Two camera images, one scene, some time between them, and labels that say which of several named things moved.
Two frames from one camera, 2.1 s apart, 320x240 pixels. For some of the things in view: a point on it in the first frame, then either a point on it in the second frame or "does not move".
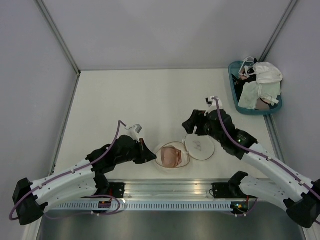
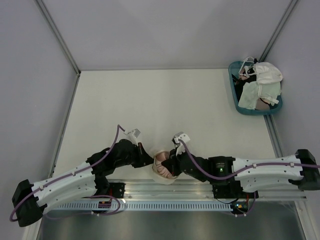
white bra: x=264 y=72 does not move
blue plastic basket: x=234 y=68 does not move
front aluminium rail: x=171 y=189 does not move
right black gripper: x=198 y=117 -> x=171 y=164
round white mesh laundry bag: x=194 y=147 -> x=160 y=178
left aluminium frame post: x=60 y=35 does not move
